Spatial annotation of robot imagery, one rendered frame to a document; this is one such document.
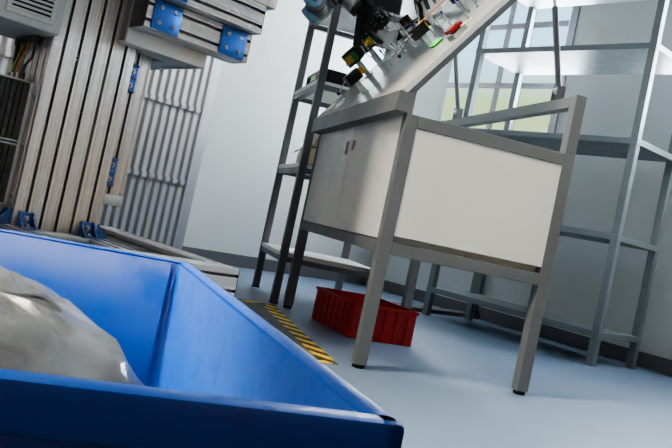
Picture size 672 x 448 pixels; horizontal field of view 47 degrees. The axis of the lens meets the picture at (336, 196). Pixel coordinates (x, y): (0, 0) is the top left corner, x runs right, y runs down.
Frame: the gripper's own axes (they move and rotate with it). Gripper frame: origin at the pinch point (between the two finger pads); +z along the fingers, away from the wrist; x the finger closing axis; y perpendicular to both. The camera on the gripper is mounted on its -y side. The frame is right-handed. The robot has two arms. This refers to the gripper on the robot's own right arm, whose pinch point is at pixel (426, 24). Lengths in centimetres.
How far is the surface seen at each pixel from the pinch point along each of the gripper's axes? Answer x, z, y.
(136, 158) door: 201, 17, -117
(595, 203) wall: 153, 116, 133
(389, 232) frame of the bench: -34, 61, -41
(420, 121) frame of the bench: -32.6, 30.6, -22.0
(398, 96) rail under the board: -32.5, 21.3, -26.8
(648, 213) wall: 124, 124, 147
